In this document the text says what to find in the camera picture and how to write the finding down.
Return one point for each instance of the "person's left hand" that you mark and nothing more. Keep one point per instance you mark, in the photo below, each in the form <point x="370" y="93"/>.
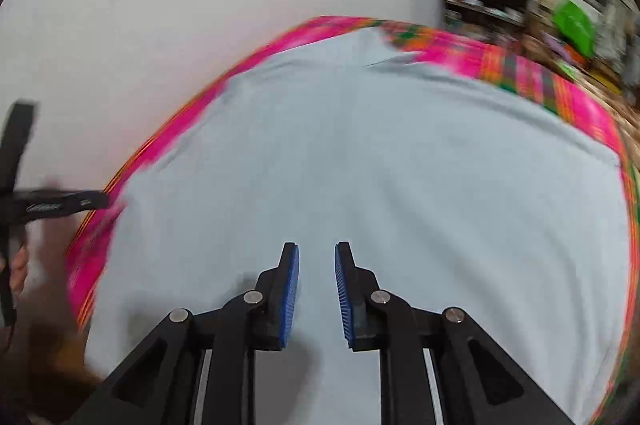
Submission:
<point x="20" y="270"/>

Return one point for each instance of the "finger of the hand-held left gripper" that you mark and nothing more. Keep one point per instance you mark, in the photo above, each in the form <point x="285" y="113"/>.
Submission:
<point x="87" y="201"/>

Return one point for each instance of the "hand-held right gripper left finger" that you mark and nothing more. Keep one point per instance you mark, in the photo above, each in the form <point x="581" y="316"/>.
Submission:
<point x="291" y="295"/>

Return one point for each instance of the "green shopping bag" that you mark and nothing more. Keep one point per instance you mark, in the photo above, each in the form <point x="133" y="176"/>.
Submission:
<point x="575" y="25"/>

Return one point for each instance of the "pink plaid bed sheet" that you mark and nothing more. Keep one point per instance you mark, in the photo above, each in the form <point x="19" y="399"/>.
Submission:
<point x="580" y="107"/>

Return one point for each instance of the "light blue t-shirt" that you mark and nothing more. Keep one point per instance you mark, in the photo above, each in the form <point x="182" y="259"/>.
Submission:
<point x="375" y="155"/>

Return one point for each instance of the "brown patterned blanket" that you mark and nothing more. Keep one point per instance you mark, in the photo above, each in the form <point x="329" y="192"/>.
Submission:
<point x="631" y="120"/>

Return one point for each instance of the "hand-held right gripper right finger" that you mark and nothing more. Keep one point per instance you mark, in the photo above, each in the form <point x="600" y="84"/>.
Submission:
<point x="344" y="295"/>

